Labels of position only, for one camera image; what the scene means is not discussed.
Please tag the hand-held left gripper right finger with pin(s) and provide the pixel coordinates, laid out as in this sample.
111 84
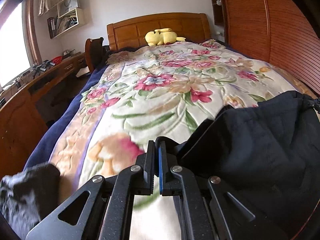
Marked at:
161 170

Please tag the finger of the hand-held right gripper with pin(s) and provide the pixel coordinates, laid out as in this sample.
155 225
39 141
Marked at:
312 103

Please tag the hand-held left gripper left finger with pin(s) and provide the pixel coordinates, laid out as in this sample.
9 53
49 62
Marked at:
150 170

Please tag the black double-breasted coat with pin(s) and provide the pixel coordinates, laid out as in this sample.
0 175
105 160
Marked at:
262 142

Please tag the floral blanket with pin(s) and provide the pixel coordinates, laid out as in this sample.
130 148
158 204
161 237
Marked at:
162 92

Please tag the wooden slatted wardrobe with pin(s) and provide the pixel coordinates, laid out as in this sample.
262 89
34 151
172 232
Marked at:
262 17

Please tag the crumpled dark cloth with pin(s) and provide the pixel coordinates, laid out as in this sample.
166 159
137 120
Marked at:
22 195

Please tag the wooden chair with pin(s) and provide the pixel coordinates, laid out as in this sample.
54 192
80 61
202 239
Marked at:
93 52

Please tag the yellow plush toy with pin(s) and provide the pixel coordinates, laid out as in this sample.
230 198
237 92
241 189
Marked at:
160 37

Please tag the wooden bed headboard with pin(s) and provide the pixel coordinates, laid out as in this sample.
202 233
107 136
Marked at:
130 30

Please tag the wooden desk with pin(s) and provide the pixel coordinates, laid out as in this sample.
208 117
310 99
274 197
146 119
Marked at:
17 120

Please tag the red item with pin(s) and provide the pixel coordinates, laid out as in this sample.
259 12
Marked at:
57 60

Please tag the metal pot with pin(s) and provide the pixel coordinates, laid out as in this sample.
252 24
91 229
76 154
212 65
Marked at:
66 52

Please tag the black devices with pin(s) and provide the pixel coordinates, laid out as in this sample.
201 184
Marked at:
42 66

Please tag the white paper bag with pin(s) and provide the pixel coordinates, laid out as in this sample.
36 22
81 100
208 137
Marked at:
68 3

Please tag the window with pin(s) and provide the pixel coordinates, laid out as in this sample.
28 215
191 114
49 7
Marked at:
15 42

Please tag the white wall shelf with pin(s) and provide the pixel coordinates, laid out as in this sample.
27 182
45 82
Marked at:
81 17

